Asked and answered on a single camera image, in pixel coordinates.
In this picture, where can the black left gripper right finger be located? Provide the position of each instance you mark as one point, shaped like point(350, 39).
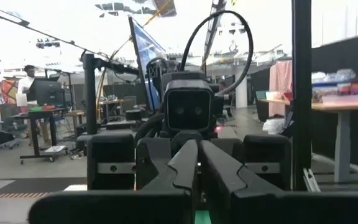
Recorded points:
point(219, 174)

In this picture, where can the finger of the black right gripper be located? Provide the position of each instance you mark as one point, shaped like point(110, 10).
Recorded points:
point(152, 161)
point(232, 155)

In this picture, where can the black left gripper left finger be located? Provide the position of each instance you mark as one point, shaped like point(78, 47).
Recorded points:
point(182, 168)

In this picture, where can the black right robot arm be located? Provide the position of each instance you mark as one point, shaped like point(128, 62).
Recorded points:
point(155, 71)

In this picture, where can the grey operator desk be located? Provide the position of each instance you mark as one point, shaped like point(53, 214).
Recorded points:
point(110, 126)

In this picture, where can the wooden desk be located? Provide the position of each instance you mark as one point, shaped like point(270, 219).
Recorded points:
point(73, 112)

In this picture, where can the white pillar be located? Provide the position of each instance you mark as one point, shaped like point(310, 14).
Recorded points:
point(241, 90)

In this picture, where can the black standing desk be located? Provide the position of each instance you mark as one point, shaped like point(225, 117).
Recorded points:
point(39, 115)

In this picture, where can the silver aluminium extrusion bar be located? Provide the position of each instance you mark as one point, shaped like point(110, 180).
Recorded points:
point(311, 180)

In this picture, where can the pink hanging cloth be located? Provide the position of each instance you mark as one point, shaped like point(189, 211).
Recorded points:
point(280, 87)

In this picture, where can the black monitor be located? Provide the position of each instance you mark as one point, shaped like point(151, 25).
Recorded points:
point(45, 91)

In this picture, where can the tilted operator monitor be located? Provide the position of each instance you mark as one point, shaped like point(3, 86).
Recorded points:
point(146, 59)

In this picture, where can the black striped floor mat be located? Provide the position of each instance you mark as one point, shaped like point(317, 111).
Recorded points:
point(20, 189)

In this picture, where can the grey office chair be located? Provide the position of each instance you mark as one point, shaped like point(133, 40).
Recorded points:
point(8, 124)

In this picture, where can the person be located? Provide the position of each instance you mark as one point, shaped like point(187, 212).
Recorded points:
point(26, 81)

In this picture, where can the wooden table white legs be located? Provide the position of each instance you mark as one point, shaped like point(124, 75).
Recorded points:
point(337, 107)

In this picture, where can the geometric print cloth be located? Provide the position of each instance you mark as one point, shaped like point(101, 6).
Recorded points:
point(9, 90)

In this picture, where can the black partition panel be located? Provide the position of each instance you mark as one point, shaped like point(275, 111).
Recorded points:
point(340, 62)

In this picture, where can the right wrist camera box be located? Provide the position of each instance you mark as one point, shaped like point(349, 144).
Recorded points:
point(188, 109)

